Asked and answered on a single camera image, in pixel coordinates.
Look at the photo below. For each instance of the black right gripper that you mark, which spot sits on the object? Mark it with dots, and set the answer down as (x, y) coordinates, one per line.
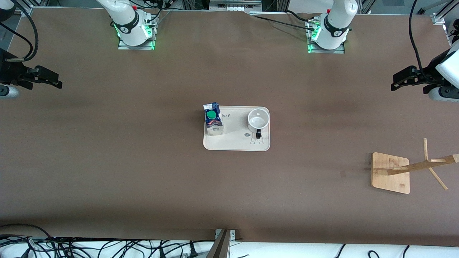
(10, 71)

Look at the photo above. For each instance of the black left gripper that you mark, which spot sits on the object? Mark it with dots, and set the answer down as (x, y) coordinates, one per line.
(429, 76)

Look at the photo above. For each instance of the blue milk carton green cap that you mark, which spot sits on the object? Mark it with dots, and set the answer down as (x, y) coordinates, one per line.
(214, 123)

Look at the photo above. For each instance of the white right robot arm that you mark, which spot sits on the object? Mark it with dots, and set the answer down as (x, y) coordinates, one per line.
(131, 28)

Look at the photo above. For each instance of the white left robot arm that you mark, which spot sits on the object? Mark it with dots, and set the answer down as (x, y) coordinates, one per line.
(335, 25)

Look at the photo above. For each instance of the wooden mug rack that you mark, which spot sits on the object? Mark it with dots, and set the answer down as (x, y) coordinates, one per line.
(391, 173)

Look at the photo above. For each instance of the brown table cover sheet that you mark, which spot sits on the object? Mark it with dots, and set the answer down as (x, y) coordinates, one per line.
(107, 161)

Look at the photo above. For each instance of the cream tray with bear drawing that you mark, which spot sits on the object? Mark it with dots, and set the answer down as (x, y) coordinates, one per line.
(236, 139)

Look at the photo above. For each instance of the silver metal device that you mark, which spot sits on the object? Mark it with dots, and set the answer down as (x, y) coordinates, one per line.
(235, 5)

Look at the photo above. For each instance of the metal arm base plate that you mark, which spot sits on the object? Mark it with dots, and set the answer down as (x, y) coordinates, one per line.
(123, 47)
(339, 51)

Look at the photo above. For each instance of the aluminium frame profile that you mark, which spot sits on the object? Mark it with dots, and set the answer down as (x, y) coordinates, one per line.
(32, 5)
(444, 12)

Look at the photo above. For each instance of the metal pole bracket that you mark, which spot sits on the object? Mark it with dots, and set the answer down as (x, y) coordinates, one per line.
(233, 233)

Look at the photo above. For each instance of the camera support pole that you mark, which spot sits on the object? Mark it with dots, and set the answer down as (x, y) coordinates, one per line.
(219, 249)

